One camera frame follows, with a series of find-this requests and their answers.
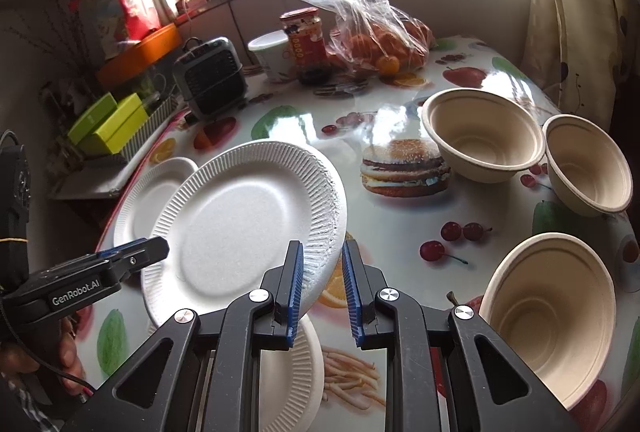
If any clear plastic bag of oranges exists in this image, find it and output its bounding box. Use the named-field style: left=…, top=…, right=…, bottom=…
left=299, top=0, right=435, bottom=78

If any lime green box upper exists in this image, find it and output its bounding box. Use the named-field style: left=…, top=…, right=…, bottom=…
left=67, top=93, right=117, bottom=146

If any orange tray shelf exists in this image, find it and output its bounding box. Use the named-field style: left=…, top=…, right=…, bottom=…
left=96, top=24, right=182, bottom=91

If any red label glass jar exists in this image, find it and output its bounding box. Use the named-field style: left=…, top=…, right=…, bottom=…
left=280, top=6, right=332, bottom=86

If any beige paper bowl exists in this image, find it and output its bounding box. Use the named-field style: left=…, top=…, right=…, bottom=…
left=420, top=88, right=546, bottom=184
left=542, top=114, right=634, bottom=218
left=480, top=233, right=616, bottom=410

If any small grey heater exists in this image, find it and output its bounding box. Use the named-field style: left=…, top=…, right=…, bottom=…
left=172, top=36, right=247, bottom=121

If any person's left hand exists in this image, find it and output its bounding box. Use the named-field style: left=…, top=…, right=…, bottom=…
left=0, top=316, right=87, bottom=395

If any red gift bag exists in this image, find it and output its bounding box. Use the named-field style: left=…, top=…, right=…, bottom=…
left=70, top=0, right=162, bottom=58

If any grey zigzag pattern box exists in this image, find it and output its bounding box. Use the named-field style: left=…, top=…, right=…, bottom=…
left=89, top=95, right=180, bottom=164

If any white paper plate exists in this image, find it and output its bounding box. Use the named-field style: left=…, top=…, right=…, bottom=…
left=141, top=140, right=347, bottom=325
left=258, top=316, right=324, bottom=431
left=113, top=157, right=198, bottom=247

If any lime green box lower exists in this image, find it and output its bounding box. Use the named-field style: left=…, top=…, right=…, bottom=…
left=79, top=93, right=149, bottom=157

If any lime green box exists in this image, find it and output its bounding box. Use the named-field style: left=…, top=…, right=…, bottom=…
left=79, top=93, right=149, bottom=157
left=67, top=93, right=117, bottom=146

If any white side shelf board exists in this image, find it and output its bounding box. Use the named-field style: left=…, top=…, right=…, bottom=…
left=48, top=101, right=183, bottom=200

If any cream patterned curtain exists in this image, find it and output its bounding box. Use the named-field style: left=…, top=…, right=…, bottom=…
left=522, top=0, right=639, bottom=130

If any white plastic tub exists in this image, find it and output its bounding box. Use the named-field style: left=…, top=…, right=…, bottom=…
left=247, top=30, right=296, bottom=83

